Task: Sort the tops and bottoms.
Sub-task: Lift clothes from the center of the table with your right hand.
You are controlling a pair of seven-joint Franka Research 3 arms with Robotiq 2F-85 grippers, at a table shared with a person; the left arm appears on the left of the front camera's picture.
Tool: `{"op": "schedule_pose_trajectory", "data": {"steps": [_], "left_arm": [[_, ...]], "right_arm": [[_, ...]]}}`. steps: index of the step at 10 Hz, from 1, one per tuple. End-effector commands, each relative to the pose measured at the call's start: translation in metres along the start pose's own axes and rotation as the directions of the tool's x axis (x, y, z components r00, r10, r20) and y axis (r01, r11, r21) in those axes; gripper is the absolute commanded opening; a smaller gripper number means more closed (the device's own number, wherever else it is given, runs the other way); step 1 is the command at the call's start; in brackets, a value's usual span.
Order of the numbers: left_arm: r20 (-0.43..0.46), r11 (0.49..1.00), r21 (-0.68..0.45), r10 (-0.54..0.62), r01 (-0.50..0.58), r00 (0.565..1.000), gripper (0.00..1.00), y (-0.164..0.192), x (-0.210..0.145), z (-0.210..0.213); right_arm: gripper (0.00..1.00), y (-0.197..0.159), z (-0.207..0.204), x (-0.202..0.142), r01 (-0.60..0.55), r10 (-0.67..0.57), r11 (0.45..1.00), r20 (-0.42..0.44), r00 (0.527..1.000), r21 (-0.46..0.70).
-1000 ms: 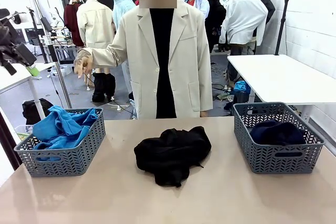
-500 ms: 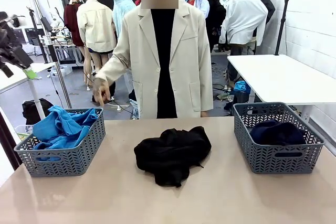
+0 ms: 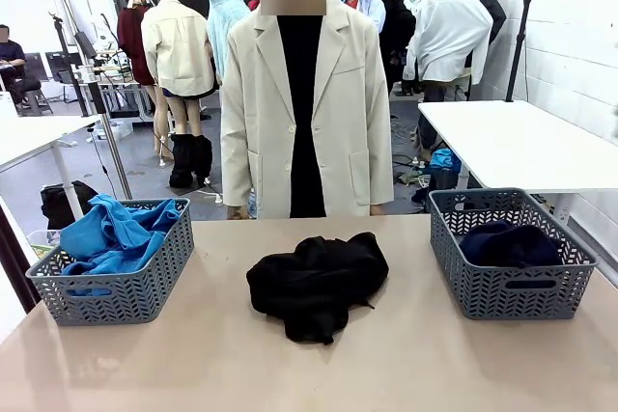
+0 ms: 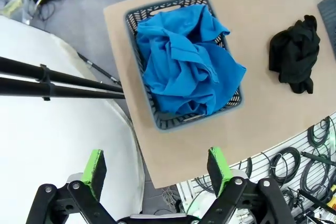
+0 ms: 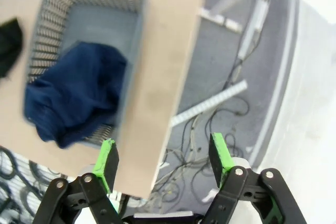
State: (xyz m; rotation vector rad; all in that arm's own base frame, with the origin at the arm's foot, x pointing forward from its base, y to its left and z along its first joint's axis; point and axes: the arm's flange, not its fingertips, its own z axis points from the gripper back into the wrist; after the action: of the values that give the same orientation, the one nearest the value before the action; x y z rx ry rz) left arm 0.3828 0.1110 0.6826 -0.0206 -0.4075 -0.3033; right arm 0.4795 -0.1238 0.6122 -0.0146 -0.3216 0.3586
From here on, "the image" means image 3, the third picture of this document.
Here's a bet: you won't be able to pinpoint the navy blue garment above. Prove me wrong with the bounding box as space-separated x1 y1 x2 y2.
458 219 564 269

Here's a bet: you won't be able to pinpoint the person's right forearm beige sleeve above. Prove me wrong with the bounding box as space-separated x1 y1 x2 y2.
220 141 252 209

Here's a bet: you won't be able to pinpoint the person's left forearm beige sleeve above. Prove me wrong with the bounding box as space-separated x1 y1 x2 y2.
364 141 395 206

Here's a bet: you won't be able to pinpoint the black trousers on floor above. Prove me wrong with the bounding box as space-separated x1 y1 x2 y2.
168 132 214 189

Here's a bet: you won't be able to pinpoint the blue bag under table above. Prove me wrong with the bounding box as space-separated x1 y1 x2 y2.
428 148 464 173

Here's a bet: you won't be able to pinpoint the black garment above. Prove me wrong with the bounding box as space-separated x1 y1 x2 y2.
245 231 390 345

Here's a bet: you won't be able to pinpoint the person in beige blazer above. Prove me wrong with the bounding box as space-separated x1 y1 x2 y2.
219 0 395 220

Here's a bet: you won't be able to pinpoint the grey woven plastic basket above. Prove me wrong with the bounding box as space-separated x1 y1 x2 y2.
428 187 599 320
26 197 195 326

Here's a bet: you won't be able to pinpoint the slanted metal pole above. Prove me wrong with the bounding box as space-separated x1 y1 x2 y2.
45 0 134 201

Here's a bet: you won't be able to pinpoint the large white table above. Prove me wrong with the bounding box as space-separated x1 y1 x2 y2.
417 99 618 223

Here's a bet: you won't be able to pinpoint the mannequin in cream jacket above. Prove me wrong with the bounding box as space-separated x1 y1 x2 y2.
140 0 217 143

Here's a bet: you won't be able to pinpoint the black bag on floor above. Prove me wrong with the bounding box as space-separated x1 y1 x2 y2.
40 179 108 231

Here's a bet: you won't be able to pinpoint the mannequin in light blue fleece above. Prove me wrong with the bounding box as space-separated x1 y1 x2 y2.
207 0 252 80

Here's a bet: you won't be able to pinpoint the mannequin in white shirt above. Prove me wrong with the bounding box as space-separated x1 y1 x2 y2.
403 0 494 95

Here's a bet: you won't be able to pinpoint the clear plastic box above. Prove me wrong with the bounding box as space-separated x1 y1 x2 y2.
26 228 64 260

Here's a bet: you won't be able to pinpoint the mannequin in maroon top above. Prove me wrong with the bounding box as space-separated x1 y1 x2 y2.
117 0 174 165

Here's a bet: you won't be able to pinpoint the black light stand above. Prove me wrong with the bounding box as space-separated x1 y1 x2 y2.
47 11 91 118

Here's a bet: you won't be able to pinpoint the small white table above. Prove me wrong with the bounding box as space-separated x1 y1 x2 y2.
0 114 102 225

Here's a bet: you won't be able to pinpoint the black tripod stand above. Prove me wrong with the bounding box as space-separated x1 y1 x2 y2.
504 0 538 103

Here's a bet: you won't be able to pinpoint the dark stool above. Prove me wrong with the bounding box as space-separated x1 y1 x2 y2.
21 88 54 117

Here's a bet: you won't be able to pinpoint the mannequin in black white jacket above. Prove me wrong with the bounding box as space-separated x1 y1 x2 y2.
458 0 507 46

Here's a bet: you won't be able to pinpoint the seated person in dark shirt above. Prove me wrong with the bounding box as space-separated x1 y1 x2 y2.
0 23 28 107

